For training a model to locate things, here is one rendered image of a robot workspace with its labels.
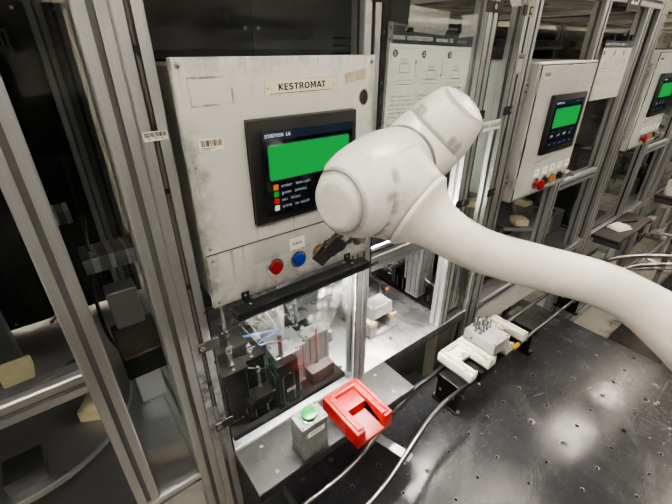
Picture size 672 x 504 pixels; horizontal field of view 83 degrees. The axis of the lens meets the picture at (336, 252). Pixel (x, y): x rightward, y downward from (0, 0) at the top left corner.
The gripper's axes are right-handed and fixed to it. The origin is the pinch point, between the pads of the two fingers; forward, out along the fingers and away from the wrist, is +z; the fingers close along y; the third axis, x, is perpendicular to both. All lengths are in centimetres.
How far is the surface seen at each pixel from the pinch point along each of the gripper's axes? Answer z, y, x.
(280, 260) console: 6.7, 3.9, -6.6
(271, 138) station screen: -14.9, -0.6, -21.3
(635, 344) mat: 63, -165, 228
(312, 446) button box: 37, 22, 28
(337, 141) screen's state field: -15.1, -12.8, -12.1
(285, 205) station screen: -4.8, 0.8, -12.5
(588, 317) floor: 84, -188, 212
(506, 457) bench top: 35, -8, 90
